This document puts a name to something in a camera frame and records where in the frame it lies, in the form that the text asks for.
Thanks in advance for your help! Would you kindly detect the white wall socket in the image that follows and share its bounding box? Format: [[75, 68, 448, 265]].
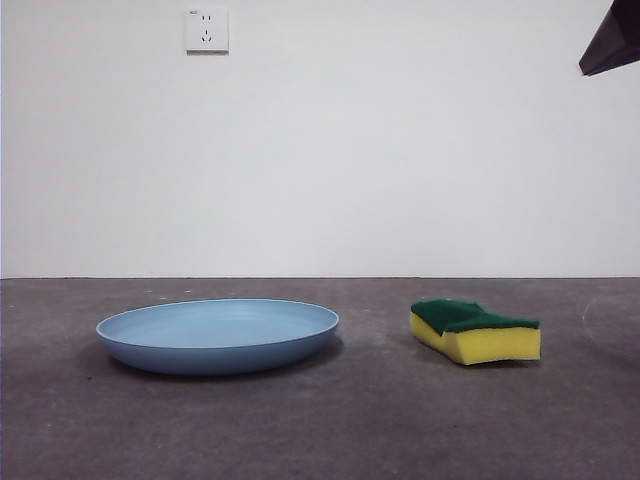
[[185, 7, 231, 56]]

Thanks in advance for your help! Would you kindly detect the light blue round plate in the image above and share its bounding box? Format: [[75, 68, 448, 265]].
[[95, 298, 342, 377]]

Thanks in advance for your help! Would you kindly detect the yellow sponge with green scourer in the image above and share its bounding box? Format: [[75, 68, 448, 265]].
[[409, 298, 543, 368]]

